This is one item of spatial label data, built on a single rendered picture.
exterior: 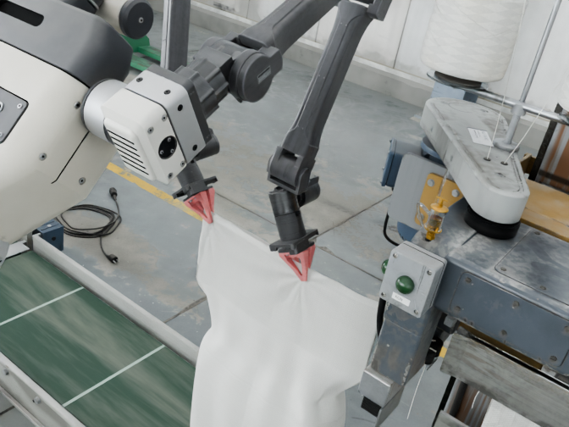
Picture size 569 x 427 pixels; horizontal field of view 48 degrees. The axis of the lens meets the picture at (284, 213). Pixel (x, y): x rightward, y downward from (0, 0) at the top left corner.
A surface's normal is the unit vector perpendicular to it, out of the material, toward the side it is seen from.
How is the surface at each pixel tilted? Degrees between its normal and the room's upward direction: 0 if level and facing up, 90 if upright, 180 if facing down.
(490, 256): 0
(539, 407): 90
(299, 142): 69
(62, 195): 115
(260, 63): 91
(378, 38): 90
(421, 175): 90
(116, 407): 0
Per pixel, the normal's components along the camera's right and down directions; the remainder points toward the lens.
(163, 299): 0.17, -0.87
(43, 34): -0.34, -0.34
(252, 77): 0.79, 0.41
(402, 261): -0.59, 0.29
